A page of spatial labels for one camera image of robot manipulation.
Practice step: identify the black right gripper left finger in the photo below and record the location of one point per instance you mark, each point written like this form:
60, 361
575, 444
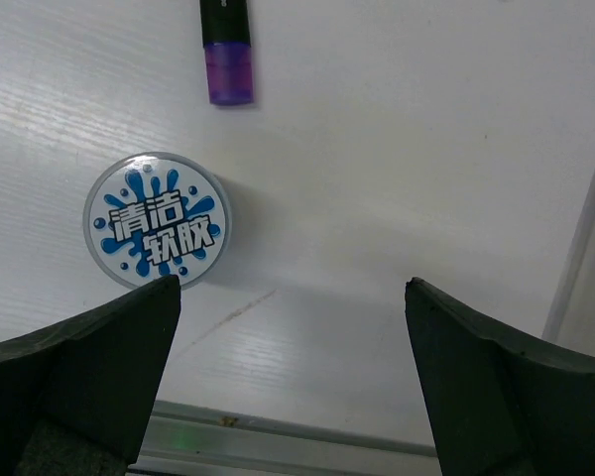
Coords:
76, 396

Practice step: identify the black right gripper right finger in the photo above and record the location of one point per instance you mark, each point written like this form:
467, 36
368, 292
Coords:
499, 401

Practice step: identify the aluminium table edge rail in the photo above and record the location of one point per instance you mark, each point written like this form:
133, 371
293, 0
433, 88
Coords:
187, 440

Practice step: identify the purple capped black highlighter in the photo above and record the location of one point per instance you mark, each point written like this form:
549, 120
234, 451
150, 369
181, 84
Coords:
227, 48

